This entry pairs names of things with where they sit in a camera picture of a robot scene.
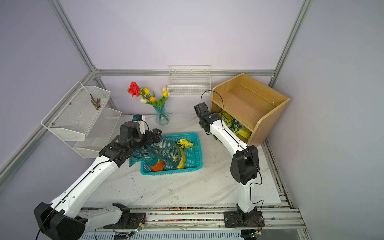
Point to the wooden shelf unit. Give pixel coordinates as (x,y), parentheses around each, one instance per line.
(255,105)

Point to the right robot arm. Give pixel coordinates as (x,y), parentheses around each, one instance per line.
(245,168)

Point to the yellow green fertilizer bag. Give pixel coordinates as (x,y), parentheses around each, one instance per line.
(238,129)
(227,118)

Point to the artificial flower bouquet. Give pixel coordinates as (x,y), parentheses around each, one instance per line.
(148,97)

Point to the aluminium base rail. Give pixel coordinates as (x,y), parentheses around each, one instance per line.
(218,223)

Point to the white mesh two-tier rack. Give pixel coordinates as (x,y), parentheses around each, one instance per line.
(77,123)

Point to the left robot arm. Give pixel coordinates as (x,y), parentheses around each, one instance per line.
(63,218)

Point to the teal orange soil bag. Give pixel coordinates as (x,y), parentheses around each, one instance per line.
(148,159)

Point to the blue glass vase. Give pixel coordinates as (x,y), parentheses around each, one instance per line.
(162,117)

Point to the white wire wall basket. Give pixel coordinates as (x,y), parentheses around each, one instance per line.
(189,80)

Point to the yellow green bag top shelf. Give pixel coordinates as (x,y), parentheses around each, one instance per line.
(184,144)

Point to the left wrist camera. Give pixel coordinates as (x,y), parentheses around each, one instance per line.
(138,118)

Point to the brown twigs in rack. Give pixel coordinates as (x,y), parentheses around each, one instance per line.
(96,102)

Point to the teal plastic basket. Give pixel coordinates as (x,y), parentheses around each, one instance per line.
(194,156)

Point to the large dark green soil bag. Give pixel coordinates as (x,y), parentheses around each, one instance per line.
(169,152)

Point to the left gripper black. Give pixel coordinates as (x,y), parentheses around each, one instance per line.
(152,139)

